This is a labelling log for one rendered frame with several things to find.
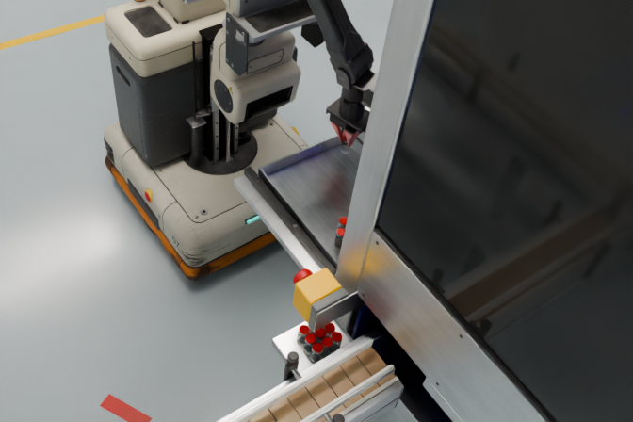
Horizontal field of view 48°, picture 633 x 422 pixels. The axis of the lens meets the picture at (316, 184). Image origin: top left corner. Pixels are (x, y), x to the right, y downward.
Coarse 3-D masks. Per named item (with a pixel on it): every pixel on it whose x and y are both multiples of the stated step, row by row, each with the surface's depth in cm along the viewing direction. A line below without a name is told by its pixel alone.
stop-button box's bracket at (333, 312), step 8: (352, 296) 129; (336, 304) 127; (344, 304) 129; (352, 304) 132; (320, 312) 125; (328, 312) 127; (336, 312) 129; (344, 312) 132; (320, 320) 128; (328, 320) 130
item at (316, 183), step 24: (336, 144) 175; (360, 144) 171; (264, 168) 163; (288, 168) 168; (312, 168) 169; (336, 168) 170; (288, 192) 163; (312, 192) 164; (336, 192) 164; (312, 216) 159; (336, 216) 160; (336, 264) 147
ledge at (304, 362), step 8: (296, 328) 139; (336, 328) 140; (280, 336) 138; (288, 336) 138; (296, 336) 138; (344, 336) 139; (272, 344) 138; (280, 344) 137; (288, 344) 137; (296, 344) 137; (344, 344) 138; (280, 352) 136; (288, 352) 136; (304, 360) 135; (304, 368) 134; (328, 384) 132
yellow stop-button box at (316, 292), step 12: (312, 276) 130; (324, 276) 130; (300, 288) 128; (312, 288) 128; (324, 288) 128; (336, 288) 128; (300, 300) 129; (312, 300) 126; (324, 300) 126; (336, 300) 127; (300, 312) 131; (312, 312) 127; (312, 324) 129
